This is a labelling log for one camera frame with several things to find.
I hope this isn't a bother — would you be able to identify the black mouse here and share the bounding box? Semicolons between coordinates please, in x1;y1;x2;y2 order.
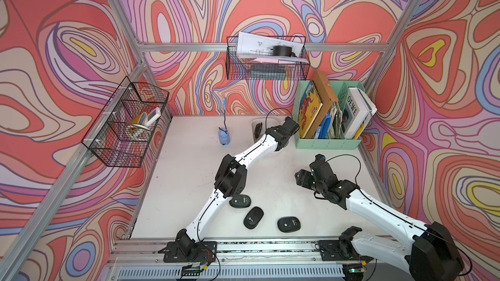
277;216;302;233
243;206;264;230
229;194;251;209
253;122;263;140

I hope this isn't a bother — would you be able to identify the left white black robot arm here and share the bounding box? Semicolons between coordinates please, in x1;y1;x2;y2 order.
174;117;299;257

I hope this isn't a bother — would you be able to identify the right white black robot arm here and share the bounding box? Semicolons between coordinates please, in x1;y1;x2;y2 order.
295;154;466;280

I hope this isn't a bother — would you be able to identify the yellow red picture book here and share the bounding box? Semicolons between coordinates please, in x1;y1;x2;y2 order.
298;81;323;139

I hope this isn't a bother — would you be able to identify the blue paw pen holder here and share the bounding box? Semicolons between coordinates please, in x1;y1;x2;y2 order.
218;98;230;146

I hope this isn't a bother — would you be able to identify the brown cardboard book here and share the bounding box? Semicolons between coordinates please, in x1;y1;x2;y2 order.
305;71;339;139

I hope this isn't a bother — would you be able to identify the green file organizer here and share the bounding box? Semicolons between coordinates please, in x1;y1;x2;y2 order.
292;80;365;150

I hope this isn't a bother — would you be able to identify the white hardcover book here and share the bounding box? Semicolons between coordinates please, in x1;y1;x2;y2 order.
342;87;378;140

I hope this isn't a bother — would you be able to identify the black tape roll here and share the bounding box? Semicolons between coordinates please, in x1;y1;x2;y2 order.
272;45;296;57

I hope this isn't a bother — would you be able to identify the white printed paper sheet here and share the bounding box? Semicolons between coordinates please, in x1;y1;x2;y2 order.
236;32;309;64

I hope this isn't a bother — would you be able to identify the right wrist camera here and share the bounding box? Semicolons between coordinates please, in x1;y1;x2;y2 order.
315;154;326;162

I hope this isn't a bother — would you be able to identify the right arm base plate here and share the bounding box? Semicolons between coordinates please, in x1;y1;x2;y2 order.
316;239;362;261

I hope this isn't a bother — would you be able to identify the back black wire basket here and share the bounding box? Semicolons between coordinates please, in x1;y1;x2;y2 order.
225;32;310;81

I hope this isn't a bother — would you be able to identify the black wire basket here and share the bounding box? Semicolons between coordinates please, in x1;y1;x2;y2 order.
225;32;310;81
82;77;169;168

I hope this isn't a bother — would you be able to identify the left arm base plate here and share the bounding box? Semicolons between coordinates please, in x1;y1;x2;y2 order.
158;241;217;264

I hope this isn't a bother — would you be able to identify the left black wire basket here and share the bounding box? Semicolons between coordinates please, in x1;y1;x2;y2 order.
82;77;169;168

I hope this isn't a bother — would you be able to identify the aluminium front rail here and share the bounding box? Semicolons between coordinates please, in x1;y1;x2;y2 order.
99;237;411;280

